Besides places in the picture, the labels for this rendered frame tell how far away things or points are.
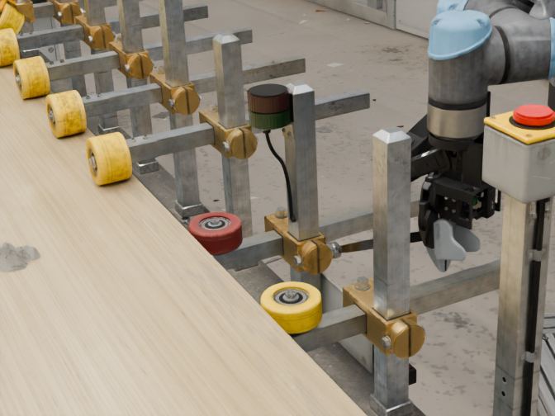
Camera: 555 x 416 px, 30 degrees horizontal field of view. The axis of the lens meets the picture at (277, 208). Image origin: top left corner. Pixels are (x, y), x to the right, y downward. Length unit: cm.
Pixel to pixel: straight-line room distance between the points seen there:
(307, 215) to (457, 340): 143
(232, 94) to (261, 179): 220
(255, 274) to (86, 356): 61
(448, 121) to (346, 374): 44
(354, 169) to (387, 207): 266
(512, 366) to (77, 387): 49
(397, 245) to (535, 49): 30
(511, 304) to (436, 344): 178
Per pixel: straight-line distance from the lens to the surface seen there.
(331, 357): 160
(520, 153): 102
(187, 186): 203
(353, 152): 412
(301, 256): 156
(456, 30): 129
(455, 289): 149
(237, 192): 179
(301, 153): 151
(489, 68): 132
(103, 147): 170
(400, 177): 130
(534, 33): 135
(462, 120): 133
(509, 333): 115
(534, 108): 106
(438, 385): 275
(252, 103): 146
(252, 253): 159
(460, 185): 137
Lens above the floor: 160
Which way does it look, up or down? 26 degrees down
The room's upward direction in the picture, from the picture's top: 3 degrees counter-clockwise
